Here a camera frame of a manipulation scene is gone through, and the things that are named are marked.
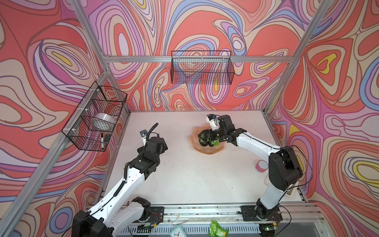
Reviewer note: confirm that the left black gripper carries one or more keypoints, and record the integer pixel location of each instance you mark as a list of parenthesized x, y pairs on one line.
[(164, 146)]

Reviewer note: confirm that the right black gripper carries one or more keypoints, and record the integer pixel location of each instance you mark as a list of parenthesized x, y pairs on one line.
[(210, 133)]

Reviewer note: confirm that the green fake grape bunch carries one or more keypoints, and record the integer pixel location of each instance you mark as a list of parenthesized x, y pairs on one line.
[(213, 142)]

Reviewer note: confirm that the peach scalloped fruit bowl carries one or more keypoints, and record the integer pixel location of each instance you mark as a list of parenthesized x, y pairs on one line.
[(204, 147)]

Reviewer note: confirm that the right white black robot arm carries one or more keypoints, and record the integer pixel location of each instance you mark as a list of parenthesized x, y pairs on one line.
[(283, 167)]

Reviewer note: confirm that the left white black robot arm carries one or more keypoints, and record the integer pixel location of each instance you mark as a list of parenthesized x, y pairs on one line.
[(135, 174)]

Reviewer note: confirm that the pink tape roll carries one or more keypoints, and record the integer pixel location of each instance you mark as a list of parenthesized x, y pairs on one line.
[(261, 166)]

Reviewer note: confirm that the black marker pen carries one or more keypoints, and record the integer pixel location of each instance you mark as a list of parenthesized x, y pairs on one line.
[(102, 142)]

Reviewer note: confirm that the silver tape roll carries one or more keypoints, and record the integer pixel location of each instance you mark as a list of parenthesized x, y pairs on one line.
[(103, 121)]

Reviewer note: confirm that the teal small clock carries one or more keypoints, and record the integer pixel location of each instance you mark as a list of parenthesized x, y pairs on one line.
[(178, 231)]

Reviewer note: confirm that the green snack packet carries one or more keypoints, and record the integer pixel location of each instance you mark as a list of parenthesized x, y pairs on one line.
[(216, 230)]

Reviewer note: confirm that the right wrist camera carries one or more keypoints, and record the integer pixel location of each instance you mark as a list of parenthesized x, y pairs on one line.
[(213, 121)]

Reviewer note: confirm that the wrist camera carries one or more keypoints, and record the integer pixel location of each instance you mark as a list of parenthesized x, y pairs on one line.
[(144, 134), (213, 121)]

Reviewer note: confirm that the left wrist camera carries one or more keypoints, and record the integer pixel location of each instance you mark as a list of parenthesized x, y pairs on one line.
[(144, 134)]

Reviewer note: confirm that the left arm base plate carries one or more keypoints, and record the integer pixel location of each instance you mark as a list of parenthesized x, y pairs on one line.
[(156, 216)]

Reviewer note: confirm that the black wire basket back wall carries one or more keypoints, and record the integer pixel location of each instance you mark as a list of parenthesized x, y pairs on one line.
[(202, 67)]

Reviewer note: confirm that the black wire basket wall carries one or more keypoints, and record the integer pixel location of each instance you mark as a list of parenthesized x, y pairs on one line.
[(92, 125), (202, 67)]

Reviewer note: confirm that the black wire basket left wall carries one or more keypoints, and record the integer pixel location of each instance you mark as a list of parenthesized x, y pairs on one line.
[(92, 125)]

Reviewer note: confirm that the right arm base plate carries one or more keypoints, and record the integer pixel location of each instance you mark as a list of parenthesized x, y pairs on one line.
[(260, 213)]

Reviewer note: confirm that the aluminium front rail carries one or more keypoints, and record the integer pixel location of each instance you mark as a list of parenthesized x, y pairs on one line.
[(175, 214)]

